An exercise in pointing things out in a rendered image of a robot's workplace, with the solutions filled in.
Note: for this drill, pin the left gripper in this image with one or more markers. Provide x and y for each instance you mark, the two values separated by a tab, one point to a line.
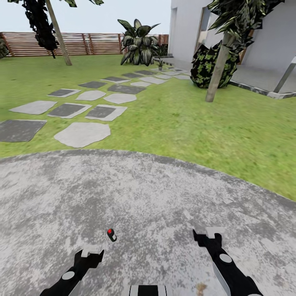
89	262

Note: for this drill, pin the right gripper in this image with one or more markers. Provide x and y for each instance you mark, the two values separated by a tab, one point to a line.
204	241

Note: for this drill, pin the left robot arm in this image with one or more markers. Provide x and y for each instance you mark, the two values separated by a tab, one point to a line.
70	282

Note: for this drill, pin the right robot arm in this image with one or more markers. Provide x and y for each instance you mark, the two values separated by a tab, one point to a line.
234	282

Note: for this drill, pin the insectifuge atomizer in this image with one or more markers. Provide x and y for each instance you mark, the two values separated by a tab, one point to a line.
111	234

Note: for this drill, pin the tree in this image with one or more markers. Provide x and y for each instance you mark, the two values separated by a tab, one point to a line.
44	33
237	18
58	33

